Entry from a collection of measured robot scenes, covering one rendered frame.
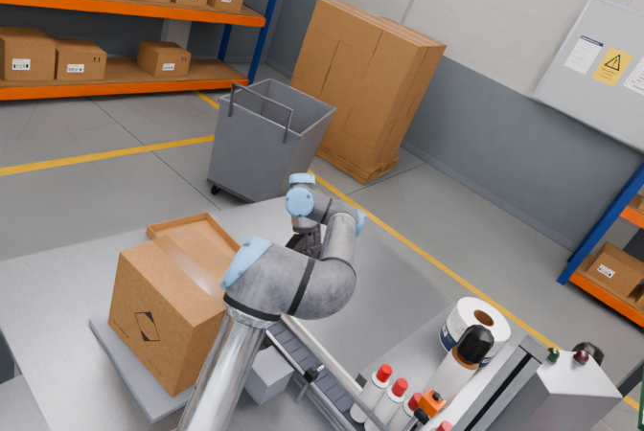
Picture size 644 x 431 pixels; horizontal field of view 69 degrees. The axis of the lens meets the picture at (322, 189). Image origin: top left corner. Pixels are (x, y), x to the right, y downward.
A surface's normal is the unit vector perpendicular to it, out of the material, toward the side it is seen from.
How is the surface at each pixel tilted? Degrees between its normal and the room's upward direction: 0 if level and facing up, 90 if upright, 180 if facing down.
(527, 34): 90
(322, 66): 90
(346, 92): 90
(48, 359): 0
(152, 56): 90
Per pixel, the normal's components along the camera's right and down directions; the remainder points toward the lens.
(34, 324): 0.33, -0.82
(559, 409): 0.18, 0.55
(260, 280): 0.04, -0.04
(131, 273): -0.58, 0.22
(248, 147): -0.33, 0.42
